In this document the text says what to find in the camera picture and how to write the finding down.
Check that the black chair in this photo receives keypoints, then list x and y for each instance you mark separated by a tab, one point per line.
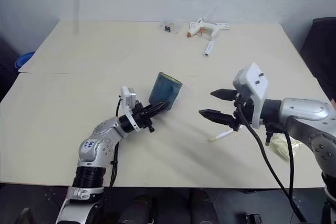
320	40

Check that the white hot glue gun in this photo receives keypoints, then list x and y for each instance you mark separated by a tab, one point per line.
203	27

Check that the white marker pen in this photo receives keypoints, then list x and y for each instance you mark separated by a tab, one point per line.
209	48

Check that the dark rounded shape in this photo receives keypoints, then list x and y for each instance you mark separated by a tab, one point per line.
139	208

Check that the white toothbrush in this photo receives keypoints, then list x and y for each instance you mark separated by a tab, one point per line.
219	136

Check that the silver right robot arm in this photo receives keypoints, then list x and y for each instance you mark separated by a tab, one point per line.
302	113

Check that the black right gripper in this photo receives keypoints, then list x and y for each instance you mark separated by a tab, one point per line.
245	111

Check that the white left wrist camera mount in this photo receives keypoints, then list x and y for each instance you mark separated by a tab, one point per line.
127	98

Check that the pale yellow crumpled bag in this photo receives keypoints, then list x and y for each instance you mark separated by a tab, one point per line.
281	146

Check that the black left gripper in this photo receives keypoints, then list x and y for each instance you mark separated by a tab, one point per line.
141	119

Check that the blue ceramic mug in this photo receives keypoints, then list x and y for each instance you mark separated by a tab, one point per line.
165	91

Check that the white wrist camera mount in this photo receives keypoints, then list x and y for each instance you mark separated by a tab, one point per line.
256	87
127	98

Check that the blue round rim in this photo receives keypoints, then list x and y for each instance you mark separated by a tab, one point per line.
22	61

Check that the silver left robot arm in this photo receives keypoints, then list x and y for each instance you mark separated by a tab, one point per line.
92	150

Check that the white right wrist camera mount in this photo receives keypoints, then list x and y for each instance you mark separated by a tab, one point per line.
256	87

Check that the clear plastic packet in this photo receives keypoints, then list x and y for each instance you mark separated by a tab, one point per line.
169	26

